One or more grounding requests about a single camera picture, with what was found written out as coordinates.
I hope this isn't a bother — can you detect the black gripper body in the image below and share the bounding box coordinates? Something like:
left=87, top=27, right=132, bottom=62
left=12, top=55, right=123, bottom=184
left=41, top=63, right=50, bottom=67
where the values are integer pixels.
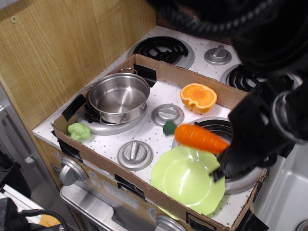
left=218, top=77, right=295, bottom=179

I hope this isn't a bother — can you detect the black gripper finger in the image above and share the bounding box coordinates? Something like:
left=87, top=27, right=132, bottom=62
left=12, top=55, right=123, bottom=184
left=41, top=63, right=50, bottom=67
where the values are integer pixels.
left=209, top=167, right=225, bottom=182

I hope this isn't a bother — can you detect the orange toy carrot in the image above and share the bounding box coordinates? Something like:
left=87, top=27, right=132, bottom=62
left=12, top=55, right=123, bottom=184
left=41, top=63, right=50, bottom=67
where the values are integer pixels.
left=163, top=120, right=229, bottom=155

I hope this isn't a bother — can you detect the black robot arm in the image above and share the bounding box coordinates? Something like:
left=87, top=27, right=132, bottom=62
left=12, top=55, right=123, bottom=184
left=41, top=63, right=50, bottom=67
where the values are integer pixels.
left=150, top=0, right=308, bottom=180

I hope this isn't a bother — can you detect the light green plastic plate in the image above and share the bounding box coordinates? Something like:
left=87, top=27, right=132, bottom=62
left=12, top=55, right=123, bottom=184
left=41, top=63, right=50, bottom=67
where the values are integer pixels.
left=151, top=145, right=225, bottom=215

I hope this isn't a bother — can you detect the front right black burner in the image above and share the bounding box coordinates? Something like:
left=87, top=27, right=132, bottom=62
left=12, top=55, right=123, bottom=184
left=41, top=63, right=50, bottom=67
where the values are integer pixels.
left=171, top=116, right=268, bottom=195

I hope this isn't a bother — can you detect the grey toy sink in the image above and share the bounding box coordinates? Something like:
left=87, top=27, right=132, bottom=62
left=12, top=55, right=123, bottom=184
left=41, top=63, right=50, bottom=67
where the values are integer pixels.
left=254, top=144, right=308, bottom=231

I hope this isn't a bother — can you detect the orange toy pumpkin half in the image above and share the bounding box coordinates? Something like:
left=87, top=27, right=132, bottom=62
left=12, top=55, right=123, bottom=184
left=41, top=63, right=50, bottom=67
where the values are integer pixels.
left=180, top=83, right=218, bottom=114

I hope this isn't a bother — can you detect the silver oven front knob right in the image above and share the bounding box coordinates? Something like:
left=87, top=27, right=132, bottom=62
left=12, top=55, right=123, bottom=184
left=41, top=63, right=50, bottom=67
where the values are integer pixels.
left=155, top=215, right=186, bottom=231

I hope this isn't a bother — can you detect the silver oven knob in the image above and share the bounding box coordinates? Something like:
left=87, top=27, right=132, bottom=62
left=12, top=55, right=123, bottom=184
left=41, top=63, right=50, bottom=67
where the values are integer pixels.
left=155, top=215, right=186, bottom=231
left=59, top=157, right=89, bottom=186

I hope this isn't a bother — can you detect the back right black burner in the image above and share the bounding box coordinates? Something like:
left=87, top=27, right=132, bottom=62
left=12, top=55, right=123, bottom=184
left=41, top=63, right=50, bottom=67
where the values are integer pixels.
left=220, top=63, right=302, bottom=92

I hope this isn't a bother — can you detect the silver stovetop knob upper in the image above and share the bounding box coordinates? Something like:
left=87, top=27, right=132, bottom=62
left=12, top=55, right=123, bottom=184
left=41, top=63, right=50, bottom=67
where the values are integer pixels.
left=152, top=103, right=185, bottom=127

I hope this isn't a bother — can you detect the silver stovetop knob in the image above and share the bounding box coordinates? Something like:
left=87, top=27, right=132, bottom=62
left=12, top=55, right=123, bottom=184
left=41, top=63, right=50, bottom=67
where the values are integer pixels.
left=204, top=45, right=232, bottom=65
left=152, top=103, right=185, bottom=127
left=117, top=141, right=154, bottom=171

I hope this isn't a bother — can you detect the silver stovetop knob lower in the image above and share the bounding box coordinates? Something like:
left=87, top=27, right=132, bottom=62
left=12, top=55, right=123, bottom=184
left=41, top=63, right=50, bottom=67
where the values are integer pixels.
left=117, top=141, right=154, bottom=171

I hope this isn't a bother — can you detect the silver back stovetop knob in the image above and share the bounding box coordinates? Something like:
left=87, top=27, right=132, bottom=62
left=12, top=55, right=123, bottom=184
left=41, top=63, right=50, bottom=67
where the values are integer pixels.
left=204, top=45, right=232, bottom=65

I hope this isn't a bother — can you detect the stainless steel pot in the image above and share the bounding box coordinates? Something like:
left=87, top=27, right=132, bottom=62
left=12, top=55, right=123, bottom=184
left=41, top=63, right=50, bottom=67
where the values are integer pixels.
left=88, top=68, right=150, bottom=125

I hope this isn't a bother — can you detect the back left black burner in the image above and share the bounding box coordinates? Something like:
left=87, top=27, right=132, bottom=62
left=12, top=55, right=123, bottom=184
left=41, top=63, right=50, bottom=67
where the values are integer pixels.
left=128, top=36, right=195, bottom=69

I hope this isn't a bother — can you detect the green toy broccoli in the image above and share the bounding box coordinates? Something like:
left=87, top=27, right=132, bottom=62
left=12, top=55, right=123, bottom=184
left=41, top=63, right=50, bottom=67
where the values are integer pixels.
left=67, top=122, right=91, bottom=141

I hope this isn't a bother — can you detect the silver oven front knob left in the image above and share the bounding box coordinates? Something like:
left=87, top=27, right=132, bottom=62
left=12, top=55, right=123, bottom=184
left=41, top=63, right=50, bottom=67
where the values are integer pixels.
left=59, top=157, right=89, bottom=186

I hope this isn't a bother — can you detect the brown cardboard fence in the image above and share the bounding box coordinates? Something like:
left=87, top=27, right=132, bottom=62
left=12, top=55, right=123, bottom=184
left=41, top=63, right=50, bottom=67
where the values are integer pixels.
left=53, top=55, right=269, bottom=231

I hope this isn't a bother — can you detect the silver oven door handle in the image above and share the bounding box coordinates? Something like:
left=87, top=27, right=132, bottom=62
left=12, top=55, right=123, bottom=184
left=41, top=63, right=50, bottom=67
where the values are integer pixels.
left=60, top=184, right=155, bottom=231

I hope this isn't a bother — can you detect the black cable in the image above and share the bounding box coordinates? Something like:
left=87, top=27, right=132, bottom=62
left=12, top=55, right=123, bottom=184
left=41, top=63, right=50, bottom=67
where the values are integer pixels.
left=19, top=208, right=69, bottom=231

